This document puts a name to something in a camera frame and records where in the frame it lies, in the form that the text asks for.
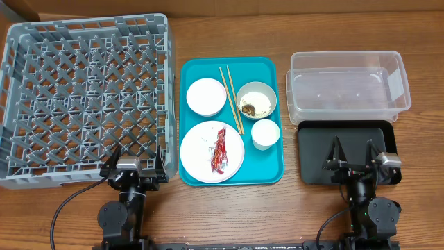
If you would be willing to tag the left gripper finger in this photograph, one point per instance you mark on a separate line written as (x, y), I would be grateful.
(159, 167)
(111, 162)

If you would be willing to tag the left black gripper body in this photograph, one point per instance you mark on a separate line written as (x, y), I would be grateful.
(150, 184)

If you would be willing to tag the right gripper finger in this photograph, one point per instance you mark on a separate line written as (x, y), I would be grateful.
(336, 158)
(371, 149)

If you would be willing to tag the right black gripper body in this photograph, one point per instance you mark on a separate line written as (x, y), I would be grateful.
(352, 167)

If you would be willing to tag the red snack wrapper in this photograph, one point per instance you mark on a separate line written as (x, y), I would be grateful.
(219, 155)

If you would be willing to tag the pale green cup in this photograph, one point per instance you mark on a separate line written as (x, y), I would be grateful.
(265, 133)

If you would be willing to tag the pink small bowl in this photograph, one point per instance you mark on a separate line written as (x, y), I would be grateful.
(206, 96)

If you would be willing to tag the white rice grains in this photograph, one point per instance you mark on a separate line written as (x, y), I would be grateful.
(260, 101)

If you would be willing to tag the grey-green bowl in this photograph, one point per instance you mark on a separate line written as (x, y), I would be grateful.
(257, 86)

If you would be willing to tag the brown mushroom piece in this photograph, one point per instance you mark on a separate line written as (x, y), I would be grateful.
(248, 110)

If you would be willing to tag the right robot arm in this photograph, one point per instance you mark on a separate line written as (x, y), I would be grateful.
(373, 219)

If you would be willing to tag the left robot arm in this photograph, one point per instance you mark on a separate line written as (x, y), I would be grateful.
(121, 220)

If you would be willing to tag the black waste tray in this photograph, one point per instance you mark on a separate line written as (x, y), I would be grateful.
(315, 140)

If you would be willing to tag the clear plastic waste bin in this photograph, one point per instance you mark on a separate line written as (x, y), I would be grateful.
(347, 85)

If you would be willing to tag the large pink plate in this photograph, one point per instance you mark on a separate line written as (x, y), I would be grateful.
(196, 151)

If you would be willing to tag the grey plastic dish rack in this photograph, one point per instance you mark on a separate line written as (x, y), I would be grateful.
(73, 91)

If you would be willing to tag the left wooden chopstick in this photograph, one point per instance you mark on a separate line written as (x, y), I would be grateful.
(230, 102)

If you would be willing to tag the wooden chopstick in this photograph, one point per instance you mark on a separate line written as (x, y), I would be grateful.
(230, 102)
(239, 119)

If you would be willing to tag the teal serving tray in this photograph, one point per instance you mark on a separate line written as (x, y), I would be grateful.
(258, 167)

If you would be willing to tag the right wooden chopstick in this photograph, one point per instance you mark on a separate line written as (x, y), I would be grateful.
(239, 119)

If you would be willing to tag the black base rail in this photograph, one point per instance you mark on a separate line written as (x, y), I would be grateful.
(306, 245)

